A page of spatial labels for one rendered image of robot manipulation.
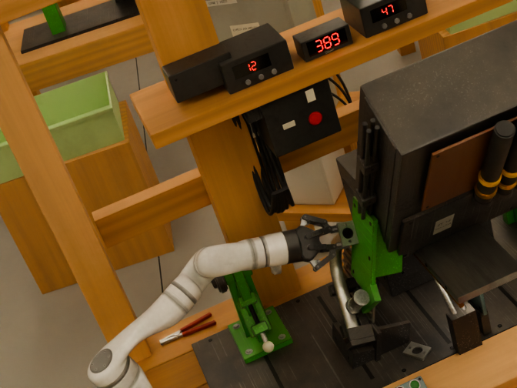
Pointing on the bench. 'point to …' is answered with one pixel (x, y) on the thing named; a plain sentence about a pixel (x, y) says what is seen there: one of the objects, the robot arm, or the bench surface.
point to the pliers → (189, 329)
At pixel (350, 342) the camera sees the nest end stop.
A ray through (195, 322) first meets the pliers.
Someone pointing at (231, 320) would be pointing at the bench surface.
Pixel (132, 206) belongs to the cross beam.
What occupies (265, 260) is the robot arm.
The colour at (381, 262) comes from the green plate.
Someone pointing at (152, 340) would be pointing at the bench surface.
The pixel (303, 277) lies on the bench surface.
